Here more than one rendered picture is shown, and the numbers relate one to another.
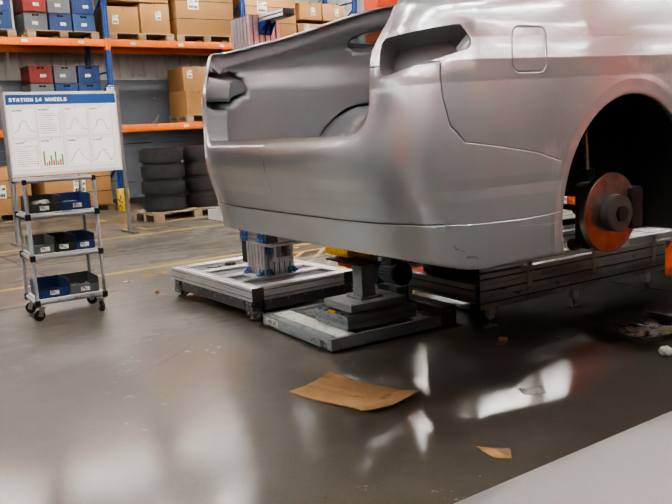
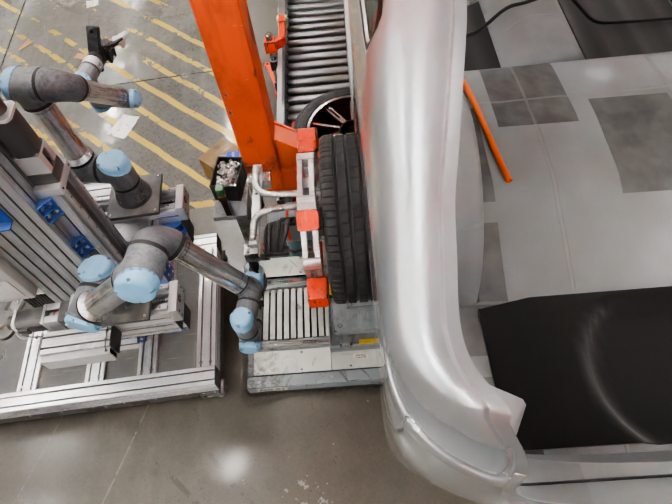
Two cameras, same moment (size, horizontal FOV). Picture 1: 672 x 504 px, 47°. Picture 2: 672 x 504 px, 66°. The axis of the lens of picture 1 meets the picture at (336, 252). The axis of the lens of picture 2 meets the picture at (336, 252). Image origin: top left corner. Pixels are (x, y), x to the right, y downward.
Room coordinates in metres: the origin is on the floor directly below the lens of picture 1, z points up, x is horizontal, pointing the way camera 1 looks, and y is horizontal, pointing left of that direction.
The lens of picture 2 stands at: (3.92, 0.86, 2.50)
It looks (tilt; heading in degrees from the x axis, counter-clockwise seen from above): 57 degrees down; 306
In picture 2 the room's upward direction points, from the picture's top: 8 degrees counter-clockwise
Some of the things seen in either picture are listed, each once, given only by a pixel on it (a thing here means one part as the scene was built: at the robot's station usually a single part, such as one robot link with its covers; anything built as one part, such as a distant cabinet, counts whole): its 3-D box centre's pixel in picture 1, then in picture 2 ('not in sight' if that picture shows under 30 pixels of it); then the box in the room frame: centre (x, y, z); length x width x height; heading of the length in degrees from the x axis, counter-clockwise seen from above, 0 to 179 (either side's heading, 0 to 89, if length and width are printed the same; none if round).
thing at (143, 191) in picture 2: not in sight; (129, 187); (5.48, 0.13, 0.87); 0.15 x 0.15 x 0.10
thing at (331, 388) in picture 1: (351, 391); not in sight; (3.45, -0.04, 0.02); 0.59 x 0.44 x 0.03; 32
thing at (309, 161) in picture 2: not in sight; (314, 221); (4.69, -0.07, 0.85); 0.54 x 0.07 x 0.54; 122
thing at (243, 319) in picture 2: not in sight; (244, 318); (4.65, 0.43, 0.95); 0.11 x 0.08 x 0.11; 113
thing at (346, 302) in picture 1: (364, 281); (361, 282); (4.55, -0.16, 0.32); 0.40 x 0.30 x 0.28; 122
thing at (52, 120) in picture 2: not in sight; (60, 130); (5.61, 0.18, 1.19); 0.15 x 0.12 x 0.55; 21
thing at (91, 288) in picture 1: (60, 245); not in sight; (5.56, 2.01, 0.50); 0.53 x 0.42 x 1.00; 122
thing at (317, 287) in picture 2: not in sight; (317, 292); (4.52, 0.19, 0.85); 0.09 x 0.08 x 0.07; 122
